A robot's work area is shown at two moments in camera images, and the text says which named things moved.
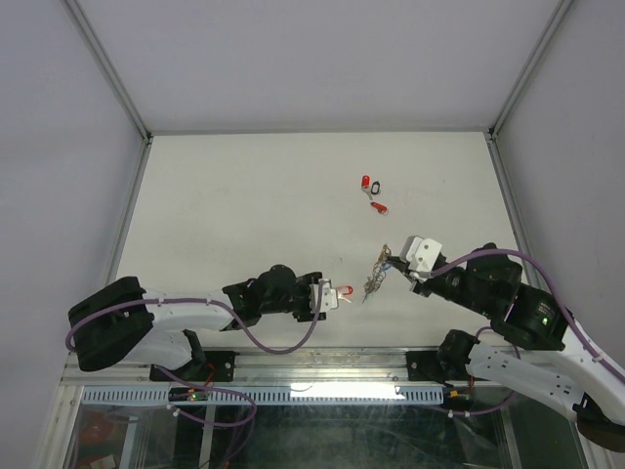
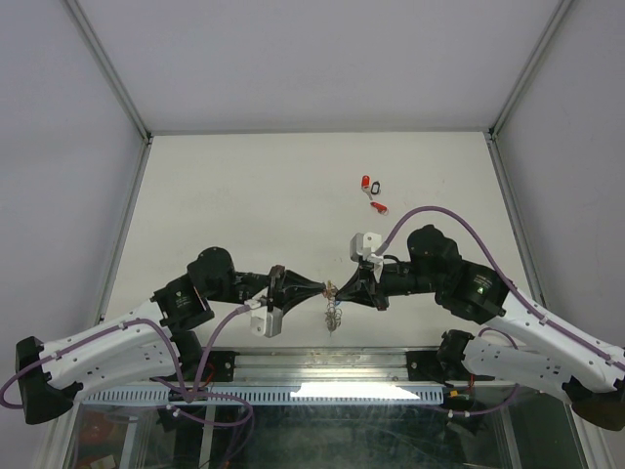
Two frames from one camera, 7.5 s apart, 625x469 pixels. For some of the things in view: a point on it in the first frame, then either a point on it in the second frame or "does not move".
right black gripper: (396, 262) to (365, 288)
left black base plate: (204, 366) does not move
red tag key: (365, 183) does not move
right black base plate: (422, 365) does not move
